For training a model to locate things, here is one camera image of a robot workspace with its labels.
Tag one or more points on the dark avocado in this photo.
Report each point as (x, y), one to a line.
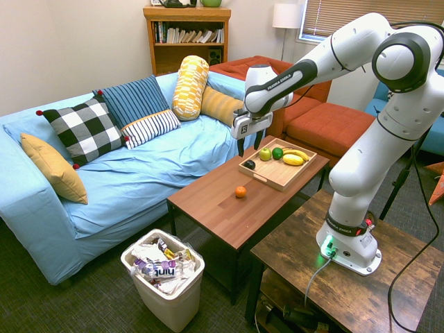
(249, 164)

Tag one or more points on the blue striped pillow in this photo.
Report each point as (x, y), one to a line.
(133, 100)

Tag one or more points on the yellow white patterned bolster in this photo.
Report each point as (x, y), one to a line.
(190, 86)

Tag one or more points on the white trash bin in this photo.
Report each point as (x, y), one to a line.
(164, 284)

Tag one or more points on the yellow banana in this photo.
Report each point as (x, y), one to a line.
(299, 152)

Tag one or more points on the orange sofa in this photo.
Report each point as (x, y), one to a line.
(312, 114)

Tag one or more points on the green apple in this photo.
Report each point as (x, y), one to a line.
(265, 154)

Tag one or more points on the mustard yellow cushion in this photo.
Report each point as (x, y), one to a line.
(55, 170)

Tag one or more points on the brown wooden coffee table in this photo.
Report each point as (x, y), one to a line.
(243, 204)

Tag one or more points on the orange patterned cushion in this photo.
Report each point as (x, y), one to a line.
(437, 185)

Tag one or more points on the rustic dark wooden table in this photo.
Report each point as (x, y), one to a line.
(350, 277)

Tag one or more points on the black speaker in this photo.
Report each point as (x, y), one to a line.
(214, 57)

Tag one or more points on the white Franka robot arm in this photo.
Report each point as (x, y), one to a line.
(360, 104)

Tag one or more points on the black camera tripod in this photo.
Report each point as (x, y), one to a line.
(404, 177)

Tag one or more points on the blue armchair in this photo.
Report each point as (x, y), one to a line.
(433, 128)

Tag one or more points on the light blue sofa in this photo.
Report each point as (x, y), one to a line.
(114, 180)

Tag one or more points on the wooden window blinds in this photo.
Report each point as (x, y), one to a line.
(374, 15)

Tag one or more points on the green lime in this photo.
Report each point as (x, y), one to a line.
(277, 153)

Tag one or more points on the white floor lamp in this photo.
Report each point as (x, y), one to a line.
(286, 24)

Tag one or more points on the green pot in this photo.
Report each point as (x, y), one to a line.
(211, 2)

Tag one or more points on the black white checkered pillow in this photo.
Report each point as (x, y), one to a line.
(86, 130)

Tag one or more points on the yellow lemon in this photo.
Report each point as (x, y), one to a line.
(293, 159)

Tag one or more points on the wooden serving tray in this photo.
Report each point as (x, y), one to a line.
(284, 173)

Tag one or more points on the hint water bottle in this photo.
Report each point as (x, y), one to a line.
(159, 268)

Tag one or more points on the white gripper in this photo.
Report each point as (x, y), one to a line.
(248, 125)

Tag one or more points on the wooden bookshelf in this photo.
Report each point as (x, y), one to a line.
(189, 38)

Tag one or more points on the white navy striped pillow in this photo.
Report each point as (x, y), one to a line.
(152, 127)

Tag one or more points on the mustard striped pillow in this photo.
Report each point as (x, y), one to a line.
(220, 105)

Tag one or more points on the orange tangerine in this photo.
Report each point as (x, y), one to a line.
(240, 191)

